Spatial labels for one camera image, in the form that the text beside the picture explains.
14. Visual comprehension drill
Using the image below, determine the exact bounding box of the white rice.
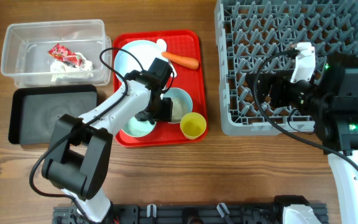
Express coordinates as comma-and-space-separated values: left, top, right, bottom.
171, 98, 188, 123

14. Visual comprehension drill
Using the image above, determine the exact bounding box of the light blue bowl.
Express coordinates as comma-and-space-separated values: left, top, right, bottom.
163, 88, 193, 123

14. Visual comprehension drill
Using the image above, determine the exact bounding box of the mint green bowl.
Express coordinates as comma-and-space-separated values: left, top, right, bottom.
122, 117, 157, 138

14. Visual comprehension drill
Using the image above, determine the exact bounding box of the yellow plastic cup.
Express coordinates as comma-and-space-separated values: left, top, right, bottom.
180, 112, 207, 140

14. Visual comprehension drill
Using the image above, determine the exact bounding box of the orange carrot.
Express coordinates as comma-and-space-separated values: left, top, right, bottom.
161, 52, 200, 70

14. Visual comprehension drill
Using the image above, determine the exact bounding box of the white tissue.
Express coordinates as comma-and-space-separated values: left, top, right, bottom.
50, 52, 94, 82

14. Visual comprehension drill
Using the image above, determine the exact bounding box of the red snack wrapper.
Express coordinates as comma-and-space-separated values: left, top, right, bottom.
48, 44, 82, 66

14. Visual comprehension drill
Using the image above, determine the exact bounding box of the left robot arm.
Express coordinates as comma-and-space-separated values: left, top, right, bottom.
42, 58, 172, 223

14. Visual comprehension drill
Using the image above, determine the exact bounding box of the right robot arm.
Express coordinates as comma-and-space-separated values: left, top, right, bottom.
245, 53, 358, 223

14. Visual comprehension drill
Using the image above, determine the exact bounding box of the grey dishwasher rack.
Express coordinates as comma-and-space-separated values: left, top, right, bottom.
214, 0, 358, 136

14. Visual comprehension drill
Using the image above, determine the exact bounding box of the clear plastic waste bin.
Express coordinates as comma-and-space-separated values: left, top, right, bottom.
1, 19, 111, 88

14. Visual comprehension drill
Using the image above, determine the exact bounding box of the black waste tray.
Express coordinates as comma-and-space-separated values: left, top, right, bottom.
8, 85, 98, 145

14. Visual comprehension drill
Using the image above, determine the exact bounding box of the large light blue plate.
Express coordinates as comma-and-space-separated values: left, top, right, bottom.
113, 40, 168, 76

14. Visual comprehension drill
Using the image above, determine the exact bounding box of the white plastic spoon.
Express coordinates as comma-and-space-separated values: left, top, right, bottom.
156, 39, 177, 78

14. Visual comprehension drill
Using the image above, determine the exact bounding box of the red serving tray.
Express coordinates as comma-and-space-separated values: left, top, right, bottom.
113, 30, 208, 147

